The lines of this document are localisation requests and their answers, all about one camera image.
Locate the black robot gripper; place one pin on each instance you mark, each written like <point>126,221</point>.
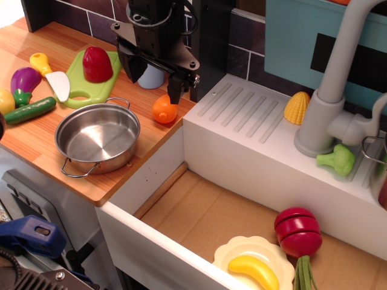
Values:
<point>154,35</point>

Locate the orange toy carrot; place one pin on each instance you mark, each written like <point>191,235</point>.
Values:
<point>163,110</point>

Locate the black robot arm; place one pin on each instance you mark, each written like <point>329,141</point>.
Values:
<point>153,36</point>

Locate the stainless steel pan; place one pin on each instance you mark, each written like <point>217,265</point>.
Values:
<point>98,138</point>

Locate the metal pot at right edge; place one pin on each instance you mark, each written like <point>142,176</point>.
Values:
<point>378,169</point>

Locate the light blue plastic cup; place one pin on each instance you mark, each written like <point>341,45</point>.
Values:
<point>152,78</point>

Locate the red toy pepper half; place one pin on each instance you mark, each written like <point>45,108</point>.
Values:
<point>97,66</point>

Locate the green plastic cutting board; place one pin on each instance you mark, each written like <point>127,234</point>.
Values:
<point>83,92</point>

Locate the white toy sink unit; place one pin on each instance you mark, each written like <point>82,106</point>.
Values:
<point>226,172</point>

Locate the purple toy eggplant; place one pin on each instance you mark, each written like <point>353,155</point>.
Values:
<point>23,82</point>

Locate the green toy cucumber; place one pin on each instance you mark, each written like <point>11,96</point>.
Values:
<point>30,111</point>

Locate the yellow toy corn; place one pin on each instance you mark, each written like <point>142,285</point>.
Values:
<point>296,107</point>

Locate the yellow toy lemon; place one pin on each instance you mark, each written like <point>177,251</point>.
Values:
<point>7,102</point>

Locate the teal toy cabinet panel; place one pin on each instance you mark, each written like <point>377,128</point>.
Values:
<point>299,38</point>

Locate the grey toy faucet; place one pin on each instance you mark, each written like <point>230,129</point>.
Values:
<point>325,120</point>

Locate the cream flower shaped plate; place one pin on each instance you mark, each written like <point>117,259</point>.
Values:
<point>261,249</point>

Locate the blue clamp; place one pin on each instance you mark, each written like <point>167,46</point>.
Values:
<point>34,235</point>

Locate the green toy broccoli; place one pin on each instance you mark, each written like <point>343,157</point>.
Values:
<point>341,159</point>

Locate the yellow toy banana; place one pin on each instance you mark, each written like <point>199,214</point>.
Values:
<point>256,269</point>

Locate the red wooden toy radish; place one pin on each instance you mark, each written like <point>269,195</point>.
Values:
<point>298,233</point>

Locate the yellow handled toy knife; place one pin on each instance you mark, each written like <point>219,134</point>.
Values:
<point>58,80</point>

